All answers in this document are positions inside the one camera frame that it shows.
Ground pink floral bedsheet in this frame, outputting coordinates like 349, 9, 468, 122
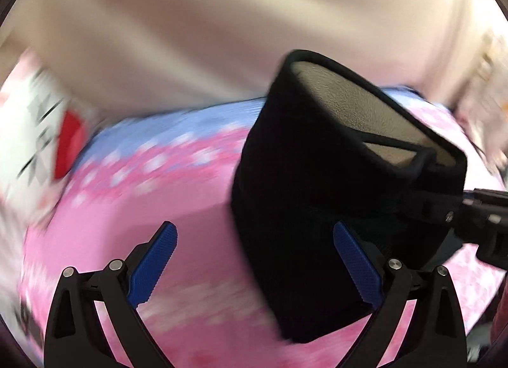
15, 87, 508, 368

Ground black pants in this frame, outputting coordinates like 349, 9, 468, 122
231, 50, 467, 343

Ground beige curtain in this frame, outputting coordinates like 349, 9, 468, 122
1, 0, 507, 115

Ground white red plush pillow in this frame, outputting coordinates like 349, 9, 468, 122
1, 50, 98, 225

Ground beige pink blanket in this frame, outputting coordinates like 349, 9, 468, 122
455, 33, 507, 181

